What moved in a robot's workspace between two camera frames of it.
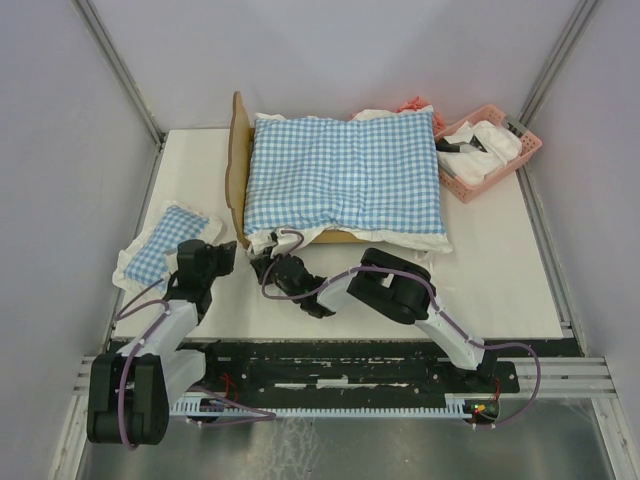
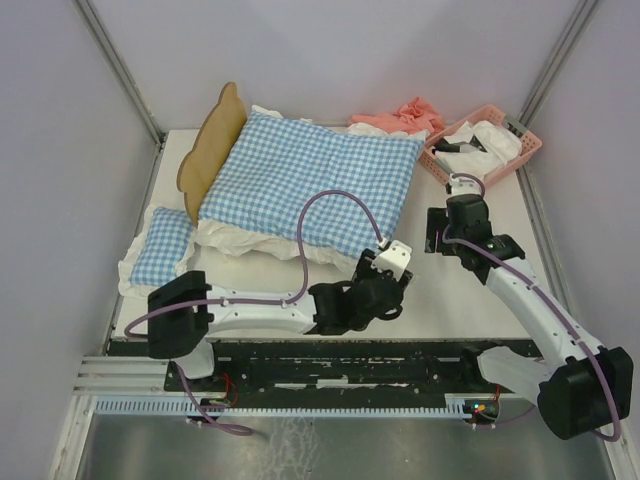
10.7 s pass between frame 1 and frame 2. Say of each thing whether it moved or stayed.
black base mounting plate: stayed
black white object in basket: stayed
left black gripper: moved
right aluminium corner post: stayed
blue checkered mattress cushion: moved
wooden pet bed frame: moved
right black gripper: moved
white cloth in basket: stayed
